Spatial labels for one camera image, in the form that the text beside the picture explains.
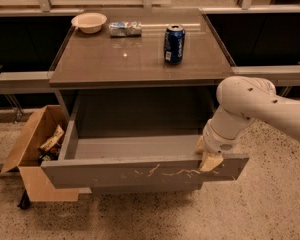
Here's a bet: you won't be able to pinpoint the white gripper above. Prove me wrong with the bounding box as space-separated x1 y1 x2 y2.
195 119 237 172

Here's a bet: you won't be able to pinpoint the grey top drawer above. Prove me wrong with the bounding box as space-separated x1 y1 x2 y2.
42 93 249 189

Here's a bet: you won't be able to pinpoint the grey drawer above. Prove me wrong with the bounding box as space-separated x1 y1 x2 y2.
91 184 202 195
42 93 249 189

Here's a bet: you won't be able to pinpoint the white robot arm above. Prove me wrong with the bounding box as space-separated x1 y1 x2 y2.
196 76 300 172

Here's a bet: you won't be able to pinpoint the grey drawer cabinet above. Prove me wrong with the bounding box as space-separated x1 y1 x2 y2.
48 7 237 196

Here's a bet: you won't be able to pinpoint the grey bottom drawer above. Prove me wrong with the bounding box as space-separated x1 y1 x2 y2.
91 184 202 195

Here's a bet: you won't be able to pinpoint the open cardboard box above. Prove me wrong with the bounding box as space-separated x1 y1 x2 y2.
1 105 79 202

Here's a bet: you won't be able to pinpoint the blue soda can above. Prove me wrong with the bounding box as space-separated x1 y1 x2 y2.
164 24 186 64

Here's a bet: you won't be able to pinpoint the tan snack bag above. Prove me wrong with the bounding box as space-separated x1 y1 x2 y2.
39 125 64 152

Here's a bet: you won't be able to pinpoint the silver snack bag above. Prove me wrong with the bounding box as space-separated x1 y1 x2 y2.
109 21 142 37

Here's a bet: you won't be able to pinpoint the dark snack packets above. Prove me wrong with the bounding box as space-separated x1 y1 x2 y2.
38 144 61 163

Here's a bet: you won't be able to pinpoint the white paper bowl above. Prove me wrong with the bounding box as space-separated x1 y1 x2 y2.
71 13 107 34

